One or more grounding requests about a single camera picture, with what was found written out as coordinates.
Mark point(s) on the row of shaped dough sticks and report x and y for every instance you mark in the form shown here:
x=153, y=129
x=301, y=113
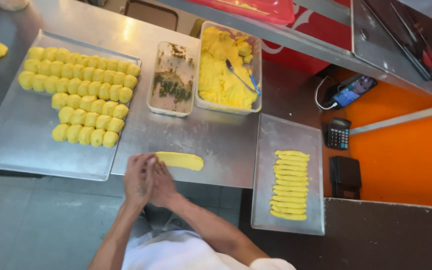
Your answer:
x=290, y=185

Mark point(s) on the black wallet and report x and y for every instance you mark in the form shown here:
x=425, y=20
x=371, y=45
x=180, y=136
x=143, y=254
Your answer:
x=345, y=176

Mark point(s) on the person's left fingers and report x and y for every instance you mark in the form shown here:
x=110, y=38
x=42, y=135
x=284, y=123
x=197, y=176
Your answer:
x=145, y=162

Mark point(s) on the person's right hand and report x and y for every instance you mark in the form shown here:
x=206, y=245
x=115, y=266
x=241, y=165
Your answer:
x=162, y=184

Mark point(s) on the group of yellow dough balls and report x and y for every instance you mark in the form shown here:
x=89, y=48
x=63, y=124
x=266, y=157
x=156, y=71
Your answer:
x=81, y=93

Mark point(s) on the black calculator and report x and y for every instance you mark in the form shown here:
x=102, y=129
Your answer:
x=338, y=133

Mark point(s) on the smartphone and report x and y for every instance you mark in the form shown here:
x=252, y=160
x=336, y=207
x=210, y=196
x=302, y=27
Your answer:
x=353, y=91

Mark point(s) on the long yellow dough strip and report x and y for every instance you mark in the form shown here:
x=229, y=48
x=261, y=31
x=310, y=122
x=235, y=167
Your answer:
x=180, y=161

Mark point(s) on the brown chair seat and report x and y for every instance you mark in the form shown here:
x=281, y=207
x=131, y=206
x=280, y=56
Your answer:
x=151, y=13

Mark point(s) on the red cooler box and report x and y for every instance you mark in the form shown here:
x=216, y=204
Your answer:
x=306, y=41

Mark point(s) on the clear tub of yellow dough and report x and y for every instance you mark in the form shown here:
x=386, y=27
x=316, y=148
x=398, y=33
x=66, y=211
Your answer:
x=225, y=71

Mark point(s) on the person's white apron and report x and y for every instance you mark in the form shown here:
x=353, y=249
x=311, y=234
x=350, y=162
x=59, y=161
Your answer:
x=189, y=251

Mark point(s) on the small metal baking tray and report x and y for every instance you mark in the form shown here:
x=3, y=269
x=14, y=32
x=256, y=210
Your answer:
x=287, y=176

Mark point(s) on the clear tub with green filling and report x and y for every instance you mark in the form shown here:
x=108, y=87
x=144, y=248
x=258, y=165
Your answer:
x=173, y=80

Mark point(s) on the large metal baking tray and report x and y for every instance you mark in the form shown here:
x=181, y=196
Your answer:
x=32, y=123

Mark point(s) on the red plastic tray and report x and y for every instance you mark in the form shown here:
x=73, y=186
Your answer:
x=253, y=8

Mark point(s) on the person's left hand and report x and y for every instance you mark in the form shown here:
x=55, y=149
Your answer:
x=138, y=179

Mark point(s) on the person's right fingers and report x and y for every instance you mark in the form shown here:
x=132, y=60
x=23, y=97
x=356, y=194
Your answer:
x=161, y=170

